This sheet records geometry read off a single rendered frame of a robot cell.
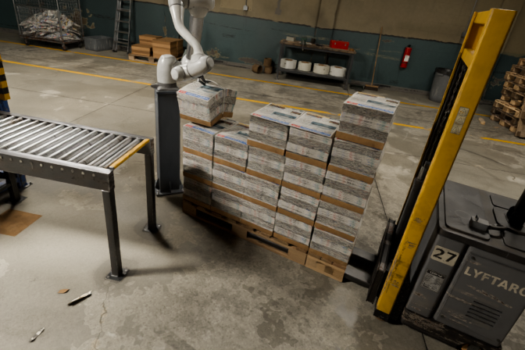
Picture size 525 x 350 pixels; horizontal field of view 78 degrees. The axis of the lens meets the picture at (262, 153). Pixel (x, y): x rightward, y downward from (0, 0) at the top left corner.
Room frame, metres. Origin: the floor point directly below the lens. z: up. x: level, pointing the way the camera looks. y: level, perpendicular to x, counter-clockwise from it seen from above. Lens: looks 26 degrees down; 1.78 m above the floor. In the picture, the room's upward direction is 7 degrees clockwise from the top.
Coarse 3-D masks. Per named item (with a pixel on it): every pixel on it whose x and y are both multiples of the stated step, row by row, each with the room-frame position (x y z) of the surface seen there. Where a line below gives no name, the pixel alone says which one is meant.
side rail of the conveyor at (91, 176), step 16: (0, 160) 1.60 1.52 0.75; (16, 160) 1.59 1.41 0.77; (32, 160) 1.58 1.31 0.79; (48, 160) 1.59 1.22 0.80; (32, 176) 1.58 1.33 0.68; (48, 176) 1.57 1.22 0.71; (64, 176) 1.56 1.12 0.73; (80, 176) 1.54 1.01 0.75; (96, 176) 1.53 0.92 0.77; (112, 176) 1.56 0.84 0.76
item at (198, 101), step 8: (184, 88) 2.34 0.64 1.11; (192, 88) 2.35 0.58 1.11; (200, 88) 2.36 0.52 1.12; (208, 88) 2.36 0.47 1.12; (184, 96) 2.27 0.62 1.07; (192, 96) 2.24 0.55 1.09; (200, 96) 2.24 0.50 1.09; (208, 96) 2.24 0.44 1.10; (216, 96) 2.28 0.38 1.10; (184, 104) 2.29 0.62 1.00; (192, 104) 2.26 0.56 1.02; (200, 104) 2.22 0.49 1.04; (208, 104) 2.19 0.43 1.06; (216, 104) 2.29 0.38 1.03; (184, 112) 2.32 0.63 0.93; (192, 112) 2.28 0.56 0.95; (200, 112) 2.25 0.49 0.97; (208, 112) 2.21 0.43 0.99; (216, 112) 2.31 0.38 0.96; (208, 120) 2.23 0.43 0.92
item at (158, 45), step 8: (144, 40) 8.51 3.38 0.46; (152, 40) 8.08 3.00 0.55; (160, 40) 8.16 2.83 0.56; (168, 40) 8.32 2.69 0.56; (176, 40) 8.47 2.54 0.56; (136, 48) 8.11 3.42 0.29; (144, 48) 8.09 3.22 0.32; (152, 48) 8.09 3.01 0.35; (160, 48) 8.06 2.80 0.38; (168, 48) 8.03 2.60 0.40; (176, 48) 8.36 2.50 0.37; (136, 56) 8.45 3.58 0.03; (144, 56) 8.08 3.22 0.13; (152, 56) 8.15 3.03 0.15; (160, 56) 8.04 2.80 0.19; (176, 56) 8.34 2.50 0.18
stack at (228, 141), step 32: (192, 128) 2.27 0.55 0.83; (224, 128) 2.35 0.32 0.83; (192, 160) 2.27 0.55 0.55; (256, 160) 2.06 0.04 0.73; (288, 160) 1.96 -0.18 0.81; (192, 192) 2.27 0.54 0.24; (224, 192) 2.14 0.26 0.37; (256, 192) 2.04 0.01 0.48; (288, 192) 1.94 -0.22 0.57; (320, 192) 1.85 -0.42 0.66; (256, 224) 2.02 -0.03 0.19; (288, 224) 1.92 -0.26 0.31; (288, 256) 1.90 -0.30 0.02
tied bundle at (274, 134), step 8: (256, 120) 2.06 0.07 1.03; (264, 120) 2.04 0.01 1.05; (256, 128) 2.06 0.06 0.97; (264, 128) 2.04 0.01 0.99; (272, 128) 2.02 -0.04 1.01; (280, 128) 1.99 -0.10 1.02; (288, 128) 1.99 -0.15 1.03; (256, 136) 2.05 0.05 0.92; (264, 136) 2.04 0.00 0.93; (272, 136) 2.01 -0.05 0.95; (280, 136) 1.99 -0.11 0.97; (288, 136) 2.02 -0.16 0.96; (264, 144) 2.03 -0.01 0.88; (272, 144) 2.01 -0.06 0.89; (280, 144) 1.98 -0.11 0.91
